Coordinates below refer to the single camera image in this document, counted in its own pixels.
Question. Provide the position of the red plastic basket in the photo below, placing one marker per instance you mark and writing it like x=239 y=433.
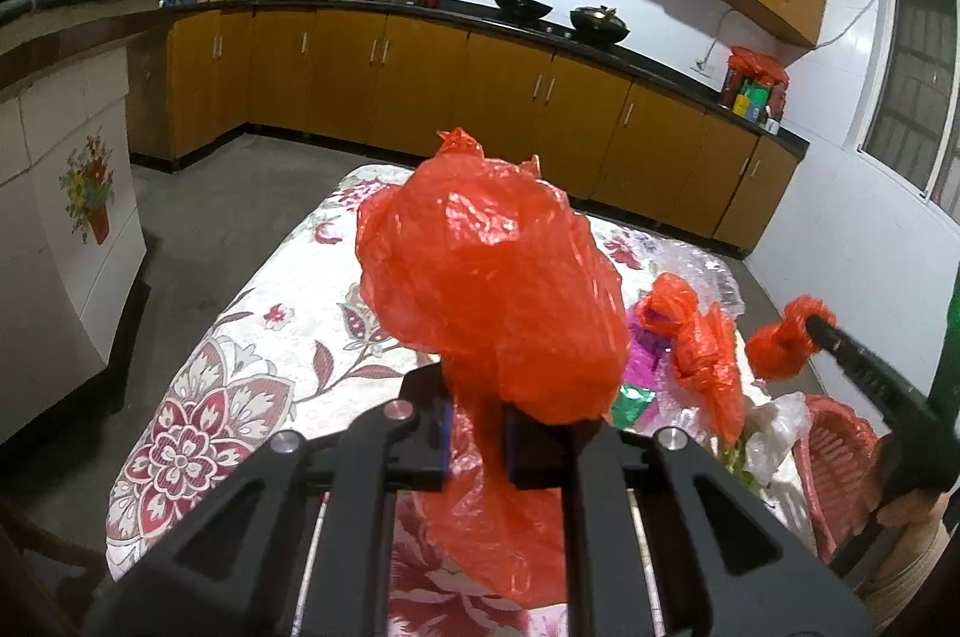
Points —
x=832 y=457

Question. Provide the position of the white cup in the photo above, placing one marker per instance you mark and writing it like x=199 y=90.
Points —
x=772 y=125

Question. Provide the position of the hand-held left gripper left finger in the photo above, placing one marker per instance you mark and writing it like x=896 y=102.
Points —
x=448 y=438

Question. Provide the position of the person's right hand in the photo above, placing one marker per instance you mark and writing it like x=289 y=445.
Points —
x=911 y=509

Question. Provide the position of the red bag of groceries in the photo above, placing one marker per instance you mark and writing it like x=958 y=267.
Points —
x=754 y=78

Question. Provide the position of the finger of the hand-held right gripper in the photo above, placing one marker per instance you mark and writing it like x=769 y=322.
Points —
x=862 y=363

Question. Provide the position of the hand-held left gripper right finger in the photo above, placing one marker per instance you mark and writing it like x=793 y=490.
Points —
x=512 y=449

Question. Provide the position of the wooden base cabinets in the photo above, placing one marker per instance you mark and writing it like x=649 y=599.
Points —
x=420 y=75

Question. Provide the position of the small red plastic bag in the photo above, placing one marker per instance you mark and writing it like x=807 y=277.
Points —
x=780 y=344

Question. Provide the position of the barred window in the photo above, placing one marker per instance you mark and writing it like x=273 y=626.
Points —
x=911 y=90

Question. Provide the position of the purple plastic bag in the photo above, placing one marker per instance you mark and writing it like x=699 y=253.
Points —
x=643 y=356

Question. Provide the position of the green foil wrapper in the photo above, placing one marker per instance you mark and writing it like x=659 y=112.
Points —
x=630 y=404

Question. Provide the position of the floral tablecloth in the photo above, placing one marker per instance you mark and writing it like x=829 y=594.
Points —
x=247 y=382

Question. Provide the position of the white plastic bag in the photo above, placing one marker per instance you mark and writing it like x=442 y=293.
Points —
x=772 y=434

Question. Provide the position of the crumpled red plastic bag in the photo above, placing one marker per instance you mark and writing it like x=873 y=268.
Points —
x=697 y=344

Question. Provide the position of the wooden chair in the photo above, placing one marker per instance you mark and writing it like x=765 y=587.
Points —
x=45 y=543

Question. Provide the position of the large red plastic bag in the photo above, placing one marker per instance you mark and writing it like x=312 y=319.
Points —
x=487 y=277

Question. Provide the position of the black wok with lid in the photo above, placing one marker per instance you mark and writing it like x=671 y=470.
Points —
x=598 y=24

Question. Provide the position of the white flower print cabinet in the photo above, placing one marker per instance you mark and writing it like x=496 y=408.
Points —
x=67 y=277

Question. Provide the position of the white wall socket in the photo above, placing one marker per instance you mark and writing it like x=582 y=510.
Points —
x=703 y=66

